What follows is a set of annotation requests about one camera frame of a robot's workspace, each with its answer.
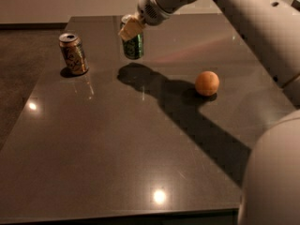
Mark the orange soda can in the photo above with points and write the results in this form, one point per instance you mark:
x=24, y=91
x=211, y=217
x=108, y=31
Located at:
x=72, y=49

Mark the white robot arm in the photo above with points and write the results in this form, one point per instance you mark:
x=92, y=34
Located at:
x=270, y=28

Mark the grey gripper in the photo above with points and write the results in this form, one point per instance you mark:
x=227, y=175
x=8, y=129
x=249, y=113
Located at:
x=152, y=12

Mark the orange ball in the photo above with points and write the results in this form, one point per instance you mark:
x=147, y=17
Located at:
x=207, y=83

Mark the green soda can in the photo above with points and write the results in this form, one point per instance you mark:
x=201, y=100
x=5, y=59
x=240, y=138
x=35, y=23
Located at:
x=133, y=49

